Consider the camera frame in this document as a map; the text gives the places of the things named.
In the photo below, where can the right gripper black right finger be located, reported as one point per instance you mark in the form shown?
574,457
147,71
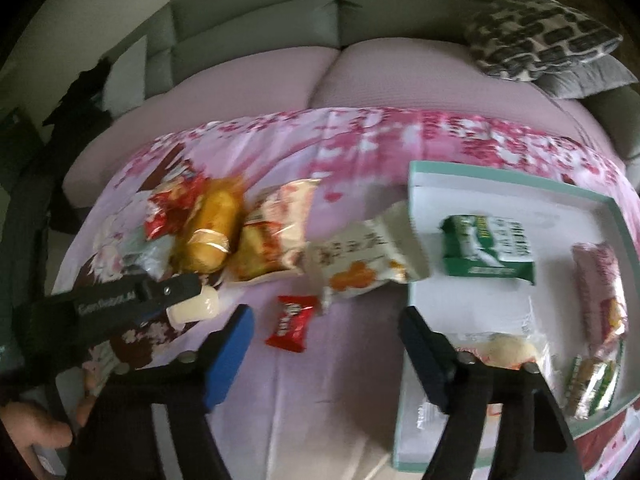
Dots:
458,384

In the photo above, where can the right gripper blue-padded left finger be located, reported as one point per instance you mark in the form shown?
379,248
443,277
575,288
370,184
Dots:
223,353

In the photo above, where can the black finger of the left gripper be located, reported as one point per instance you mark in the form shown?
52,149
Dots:
64,326

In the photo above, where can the pale jelly cup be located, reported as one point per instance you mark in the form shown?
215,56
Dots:
199,308

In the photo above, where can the clear round bun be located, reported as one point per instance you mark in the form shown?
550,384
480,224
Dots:
508,343

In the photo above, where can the mint green snack packet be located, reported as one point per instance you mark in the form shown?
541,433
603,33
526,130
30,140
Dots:
140,255

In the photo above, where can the orange bread packet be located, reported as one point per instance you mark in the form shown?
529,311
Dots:
273,235

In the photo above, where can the green cookie packet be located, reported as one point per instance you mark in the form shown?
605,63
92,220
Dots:
593,381

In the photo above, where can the green white biscuit packet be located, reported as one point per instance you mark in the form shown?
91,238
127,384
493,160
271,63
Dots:
477,246

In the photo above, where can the purple swiss roll packet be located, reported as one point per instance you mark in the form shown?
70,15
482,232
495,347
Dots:
602,298

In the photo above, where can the person's left hand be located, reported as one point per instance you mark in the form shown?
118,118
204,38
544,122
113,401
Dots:
28,424

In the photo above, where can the small red candy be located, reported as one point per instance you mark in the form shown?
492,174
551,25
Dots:
290,333

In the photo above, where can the yellow cake clear packet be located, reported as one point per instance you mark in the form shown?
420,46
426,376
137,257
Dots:
205,243

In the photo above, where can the cartoon print pink cloth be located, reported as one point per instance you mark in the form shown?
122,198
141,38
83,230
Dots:
329,412

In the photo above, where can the teal shallow box tray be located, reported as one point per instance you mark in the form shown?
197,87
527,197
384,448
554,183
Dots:
555,217

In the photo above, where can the red crinkled snack packet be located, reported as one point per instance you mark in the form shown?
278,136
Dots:
170,204

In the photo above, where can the white orange print packet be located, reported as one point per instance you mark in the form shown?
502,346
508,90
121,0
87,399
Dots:
366,255

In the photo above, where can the black clothing on sofa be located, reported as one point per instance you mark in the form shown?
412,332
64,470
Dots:
75,121

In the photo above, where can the light grey cushion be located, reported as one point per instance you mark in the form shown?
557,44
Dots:
124,88

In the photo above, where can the grey and pink sofa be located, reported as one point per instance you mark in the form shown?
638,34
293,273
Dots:
206,60

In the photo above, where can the grey cushion under patterned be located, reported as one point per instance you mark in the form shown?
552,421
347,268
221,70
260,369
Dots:
604,74

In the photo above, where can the black white patterned cushion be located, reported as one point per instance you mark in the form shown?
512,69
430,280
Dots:
523,40

